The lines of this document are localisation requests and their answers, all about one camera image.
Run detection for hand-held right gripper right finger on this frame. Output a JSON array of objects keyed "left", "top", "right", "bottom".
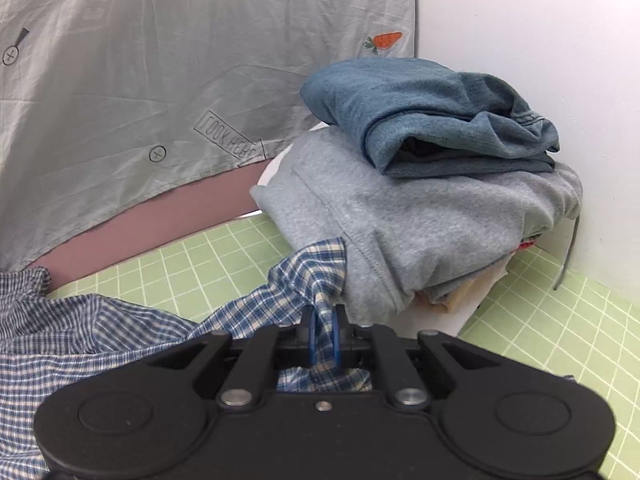
[{"left": 327, "top": 303, "right": 503, "bottom": 408}]

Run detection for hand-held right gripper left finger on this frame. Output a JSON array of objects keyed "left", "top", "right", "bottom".
[{"left": 147, "top": 306, "right": 322, "bottom": 408}]

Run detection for blue plaid shirt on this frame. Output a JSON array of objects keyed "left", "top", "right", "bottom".
[{"left": 0, "top": 237, "right": 375, "bottom": 480}]

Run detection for folded beige garment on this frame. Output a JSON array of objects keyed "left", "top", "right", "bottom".
[{"left": 414, "top": 259, "right": 512, "bottom": 317}]

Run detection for folded grey sweatshirt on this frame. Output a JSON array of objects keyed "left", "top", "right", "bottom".
[{"left": 249, "top": 127, "right": 585, "bottom": 327}]

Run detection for pink table cover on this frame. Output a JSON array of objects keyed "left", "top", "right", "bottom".
[{"left": 34, "top": 159, "right": 268, "bottom": 292}]

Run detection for green grid mat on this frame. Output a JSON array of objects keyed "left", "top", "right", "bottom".
[{"left": 47, "top": 212, "right": 640, "bottom": 480}]

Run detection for folded blue denim garment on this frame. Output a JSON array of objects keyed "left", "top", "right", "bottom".
[{"left": 300, "top": 57, "right": 561, "bottom": 177}]

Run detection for grey printed cloth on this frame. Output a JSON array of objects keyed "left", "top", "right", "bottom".
[{"left": 0, "top": 0, "right": 418, "bottom": 273}]

